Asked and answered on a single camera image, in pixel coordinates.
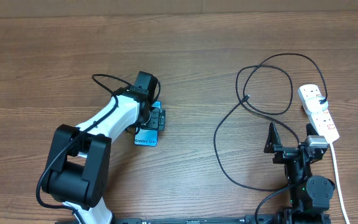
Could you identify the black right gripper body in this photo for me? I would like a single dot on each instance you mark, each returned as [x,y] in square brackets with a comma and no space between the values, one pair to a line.
[283,154]

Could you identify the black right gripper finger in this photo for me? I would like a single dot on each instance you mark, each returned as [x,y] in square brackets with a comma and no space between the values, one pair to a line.
[310,130]
[273,140]

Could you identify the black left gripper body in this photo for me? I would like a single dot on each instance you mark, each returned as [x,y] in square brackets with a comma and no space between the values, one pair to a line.
[155,121]

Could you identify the blue Samsung Galaxy smartphone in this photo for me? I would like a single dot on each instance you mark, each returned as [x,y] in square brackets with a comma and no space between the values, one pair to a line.
[147,137]

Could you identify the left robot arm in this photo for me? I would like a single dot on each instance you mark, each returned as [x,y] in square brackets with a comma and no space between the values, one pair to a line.
[76,172]

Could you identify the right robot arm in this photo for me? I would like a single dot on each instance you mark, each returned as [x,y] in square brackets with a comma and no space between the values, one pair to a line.
[310,194]

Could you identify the white charger adapter plug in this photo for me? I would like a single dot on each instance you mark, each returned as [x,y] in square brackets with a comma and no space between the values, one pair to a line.
[316,104]

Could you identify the white power strip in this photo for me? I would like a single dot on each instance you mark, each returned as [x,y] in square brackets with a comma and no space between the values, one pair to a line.
[322,122]

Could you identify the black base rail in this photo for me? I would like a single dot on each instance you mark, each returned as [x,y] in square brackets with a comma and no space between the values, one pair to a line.
[248,219]

